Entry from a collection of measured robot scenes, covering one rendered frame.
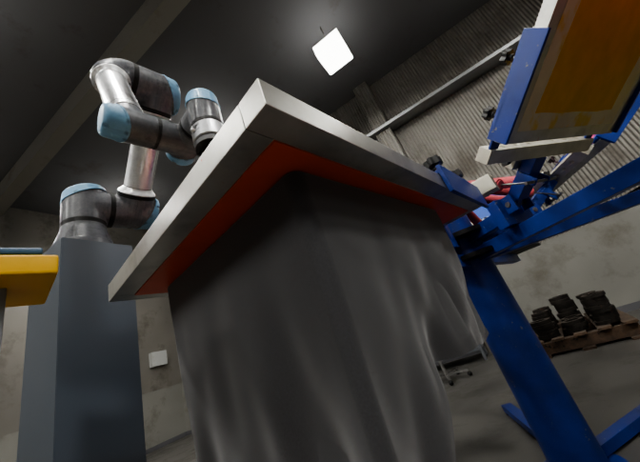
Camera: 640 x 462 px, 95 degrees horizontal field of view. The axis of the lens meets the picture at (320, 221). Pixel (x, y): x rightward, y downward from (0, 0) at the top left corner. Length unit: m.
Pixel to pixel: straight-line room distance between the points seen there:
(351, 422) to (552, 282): 4.86
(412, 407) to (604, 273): 4.90
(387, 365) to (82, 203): 1.00
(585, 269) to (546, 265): 0.41
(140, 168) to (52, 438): 0.73
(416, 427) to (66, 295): 0.83
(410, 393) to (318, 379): 0.11
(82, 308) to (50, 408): 0.21
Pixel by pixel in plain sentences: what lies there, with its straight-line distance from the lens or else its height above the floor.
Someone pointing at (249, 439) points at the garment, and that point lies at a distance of 0.52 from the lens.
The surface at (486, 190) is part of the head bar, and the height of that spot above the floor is 1.00.
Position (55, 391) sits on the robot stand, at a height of 0.83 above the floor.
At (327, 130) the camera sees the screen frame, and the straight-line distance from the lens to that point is 0.37.
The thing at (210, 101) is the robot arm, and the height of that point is 1.30.
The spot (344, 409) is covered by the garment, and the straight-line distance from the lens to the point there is 0.36.
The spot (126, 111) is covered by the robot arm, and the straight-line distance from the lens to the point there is 0.78.
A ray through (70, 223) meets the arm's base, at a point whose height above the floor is 1.28.
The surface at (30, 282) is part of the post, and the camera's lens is 0.55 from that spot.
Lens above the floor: 0.73
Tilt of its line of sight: 23 degrees up
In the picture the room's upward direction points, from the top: 19 degrees counter-clockwise
